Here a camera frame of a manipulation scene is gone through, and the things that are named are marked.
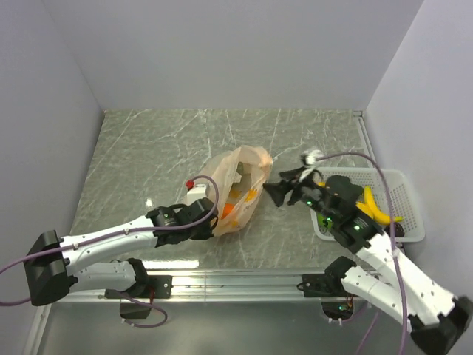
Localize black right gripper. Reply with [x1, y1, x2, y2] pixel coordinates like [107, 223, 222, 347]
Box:
[261, 166, 336, 222]

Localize orange translucent plastic bag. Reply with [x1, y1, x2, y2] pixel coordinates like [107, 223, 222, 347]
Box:
[195, 146, 273, 237]

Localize bright green apple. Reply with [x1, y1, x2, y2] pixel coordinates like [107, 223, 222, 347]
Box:
[318, 216, 333, 229]

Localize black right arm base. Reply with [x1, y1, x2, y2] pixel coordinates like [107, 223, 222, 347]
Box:
[297, 272, 369, 321]

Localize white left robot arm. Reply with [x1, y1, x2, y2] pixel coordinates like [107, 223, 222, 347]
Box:
[24, 197, 218, 306]

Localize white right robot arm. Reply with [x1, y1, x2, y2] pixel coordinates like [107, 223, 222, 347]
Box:
[263, 168, 472, 354]

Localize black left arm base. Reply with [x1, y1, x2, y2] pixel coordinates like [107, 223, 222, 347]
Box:
[104, 275, 173, 328]

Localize orange fruit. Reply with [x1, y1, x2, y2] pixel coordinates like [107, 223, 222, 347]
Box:
[222, 203, 235, 218]

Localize dark brown round fruit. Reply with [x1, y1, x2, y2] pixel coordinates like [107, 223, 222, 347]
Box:
[386, 223, 405, 238]

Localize yellow banana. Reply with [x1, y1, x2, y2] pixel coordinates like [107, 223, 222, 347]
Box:
[363, 186, 403, 226]

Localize white perforated plastic basket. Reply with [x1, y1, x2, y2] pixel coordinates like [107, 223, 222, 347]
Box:
[320, 167, 425, 243]

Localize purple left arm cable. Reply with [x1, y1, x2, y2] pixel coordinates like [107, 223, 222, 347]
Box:
[0, 175, 222, 328]

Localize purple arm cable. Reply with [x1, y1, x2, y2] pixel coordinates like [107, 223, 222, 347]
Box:
[0, 175, 222, 328]
[316, 152, 409, 355]

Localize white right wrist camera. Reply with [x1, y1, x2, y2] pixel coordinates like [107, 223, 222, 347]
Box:
[299, 148, 324, 182]

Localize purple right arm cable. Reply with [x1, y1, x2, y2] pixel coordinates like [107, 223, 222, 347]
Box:
[316, 152, 409, 355]

